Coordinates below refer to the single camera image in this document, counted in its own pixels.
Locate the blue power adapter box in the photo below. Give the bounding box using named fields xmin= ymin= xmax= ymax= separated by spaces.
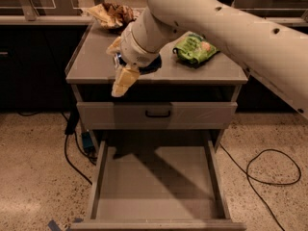
xmin=81 ymin=132 xmax=94 ymax=152

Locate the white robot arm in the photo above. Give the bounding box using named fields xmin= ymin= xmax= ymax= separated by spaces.
xmin=108 ymin=0 xmax=308 ymax=118

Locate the blue tape on floor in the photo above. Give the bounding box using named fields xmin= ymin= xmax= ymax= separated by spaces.
xmin=47 ymin=218 xmax=83 ymax=231

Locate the closed grey upper drawer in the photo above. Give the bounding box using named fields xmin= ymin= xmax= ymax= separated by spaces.
xmin=77 ymin=102 xmax=238 ymax=130

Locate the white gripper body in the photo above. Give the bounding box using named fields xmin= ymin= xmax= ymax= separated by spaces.
xmin=119 ymin=23 xmax=159 ymax=67

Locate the black cable on floor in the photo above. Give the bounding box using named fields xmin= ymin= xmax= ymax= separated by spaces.
xmin=16 ymin=107 xmax=98 ymax=186
xmin=218 ymin=142 xmax=302 ymax=231

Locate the black cable on right floor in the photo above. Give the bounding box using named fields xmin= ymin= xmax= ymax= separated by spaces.
xmin=218 ymin=142 xmax=302 ymax=231

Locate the black counter with grey rail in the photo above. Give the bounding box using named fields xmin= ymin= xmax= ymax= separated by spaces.
xmin=0 ymin=0 xmax=308 ymax=113

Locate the open grey middle drawer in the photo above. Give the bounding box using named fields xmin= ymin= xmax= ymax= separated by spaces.
xmin=71 ymin=141 xmax=246 ymax=231

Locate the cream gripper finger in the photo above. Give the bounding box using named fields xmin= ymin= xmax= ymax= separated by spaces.
xmin=106 ymin=37 xmax=121 ymax=55
xmin=112 ymin=64 xmax=141 ymax=97

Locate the green snack bag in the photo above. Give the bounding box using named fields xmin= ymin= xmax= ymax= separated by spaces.
xmin=172 ymin=33 xmax=219 ymax=64

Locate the brown yellow chip bag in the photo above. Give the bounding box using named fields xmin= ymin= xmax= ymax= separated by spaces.
xmin=88 ymin=3 xmax=141 ymax=34

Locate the black drawer handle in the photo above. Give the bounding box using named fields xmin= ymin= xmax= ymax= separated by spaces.
xmin=144 ymin=110 xmax=171 ymax=118

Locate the grey drawer cabinet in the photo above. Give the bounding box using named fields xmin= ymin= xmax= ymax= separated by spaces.
xmin=64 ymin=8 xmax=251 ymax=231

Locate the black cable on left floor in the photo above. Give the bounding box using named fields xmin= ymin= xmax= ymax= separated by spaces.
xmin=16 ymin=107 xmax=98 ymax=186

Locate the blue pepsi can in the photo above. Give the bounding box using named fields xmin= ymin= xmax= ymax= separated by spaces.
xmin=113 ymin=52 xmax=162 ymax=75

